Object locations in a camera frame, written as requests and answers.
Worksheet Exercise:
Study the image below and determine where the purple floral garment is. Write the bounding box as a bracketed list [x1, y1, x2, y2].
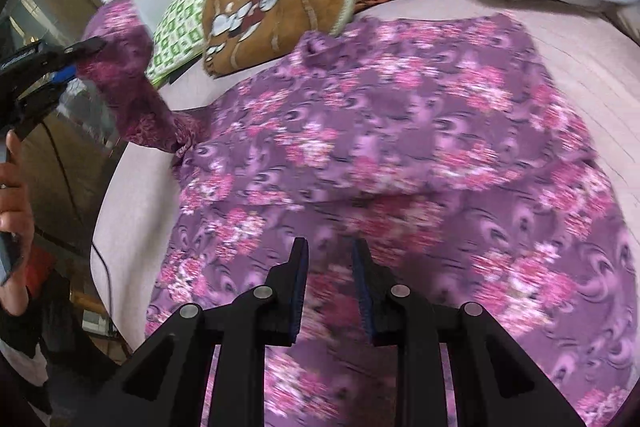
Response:
[82, 0, 640, 427]

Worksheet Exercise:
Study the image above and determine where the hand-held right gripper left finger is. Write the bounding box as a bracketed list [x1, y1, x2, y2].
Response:
[49, 237, 308, 427]

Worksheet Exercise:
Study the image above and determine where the person's left forearm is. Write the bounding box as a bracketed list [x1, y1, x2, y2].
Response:
[0, 294, 53, 390]

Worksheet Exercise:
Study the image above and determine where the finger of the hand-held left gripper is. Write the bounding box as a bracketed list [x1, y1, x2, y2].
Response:
[46, 36, 108, 64]
[16, 66, 79, 142]

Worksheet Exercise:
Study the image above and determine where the person's left hand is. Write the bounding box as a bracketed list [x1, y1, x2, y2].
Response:
[0, 129, 37, 319]

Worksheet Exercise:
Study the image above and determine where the black cable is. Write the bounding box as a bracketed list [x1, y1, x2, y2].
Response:
[40, 119, 123, 348]

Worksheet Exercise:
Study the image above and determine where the green checked cloth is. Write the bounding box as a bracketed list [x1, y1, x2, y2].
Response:
[146, 0, 261, 88]

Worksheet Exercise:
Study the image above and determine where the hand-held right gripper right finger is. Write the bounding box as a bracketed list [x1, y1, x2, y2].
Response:
[351, 238, 587, 427]

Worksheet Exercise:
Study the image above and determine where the brown cartoon print blanket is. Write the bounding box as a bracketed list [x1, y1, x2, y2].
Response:
[201, 0, 357, 78]

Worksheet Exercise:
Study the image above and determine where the pink bed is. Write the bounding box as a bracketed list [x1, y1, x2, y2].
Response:
[90, 0, 640, 358]

